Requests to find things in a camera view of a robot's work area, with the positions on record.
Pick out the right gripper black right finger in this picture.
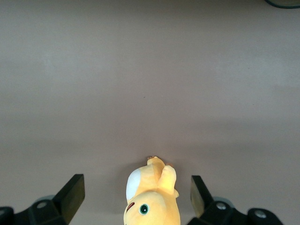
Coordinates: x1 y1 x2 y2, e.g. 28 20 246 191
187 175 285 225

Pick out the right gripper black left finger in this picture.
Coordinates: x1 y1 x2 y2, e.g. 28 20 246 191
0 173 86 225

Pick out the yellow plush toy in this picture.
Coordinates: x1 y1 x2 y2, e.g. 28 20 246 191
123 156 181 225

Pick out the black curved cable loop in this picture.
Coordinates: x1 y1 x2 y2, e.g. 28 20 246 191
264 0 300 9

